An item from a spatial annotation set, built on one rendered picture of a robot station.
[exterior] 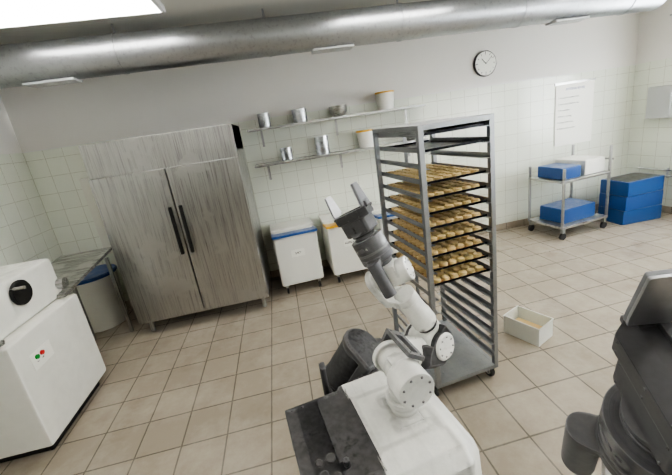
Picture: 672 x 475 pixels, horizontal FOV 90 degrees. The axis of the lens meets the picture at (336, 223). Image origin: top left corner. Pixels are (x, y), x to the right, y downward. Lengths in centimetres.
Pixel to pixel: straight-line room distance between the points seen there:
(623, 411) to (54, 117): 506
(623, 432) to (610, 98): 635
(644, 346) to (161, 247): 378
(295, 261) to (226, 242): 85
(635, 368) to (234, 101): 438
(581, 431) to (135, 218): 374
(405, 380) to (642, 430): 31
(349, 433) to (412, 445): 11
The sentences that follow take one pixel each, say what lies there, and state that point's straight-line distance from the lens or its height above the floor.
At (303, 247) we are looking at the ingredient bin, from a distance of 403.
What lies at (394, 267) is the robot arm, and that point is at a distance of 88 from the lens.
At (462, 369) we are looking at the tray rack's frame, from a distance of 270.
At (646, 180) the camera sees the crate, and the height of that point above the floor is 58.
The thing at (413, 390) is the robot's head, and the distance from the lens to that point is 63.
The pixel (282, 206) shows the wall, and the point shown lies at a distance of 456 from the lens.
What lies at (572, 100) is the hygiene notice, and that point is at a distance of 619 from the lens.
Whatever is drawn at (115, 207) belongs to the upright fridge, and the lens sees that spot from 392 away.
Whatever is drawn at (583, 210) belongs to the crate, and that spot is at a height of 31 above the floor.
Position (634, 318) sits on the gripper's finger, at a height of 169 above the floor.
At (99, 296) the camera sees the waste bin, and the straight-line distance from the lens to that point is 476.
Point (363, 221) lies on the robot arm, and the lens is 85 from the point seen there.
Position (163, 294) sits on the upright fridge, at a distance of 409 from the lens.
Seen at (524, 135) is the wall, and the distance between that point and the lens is 572.
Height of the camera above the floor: 188
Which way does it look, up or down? 16 degrees down
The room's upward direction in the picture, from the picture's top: 9 degrees counter-clockwise
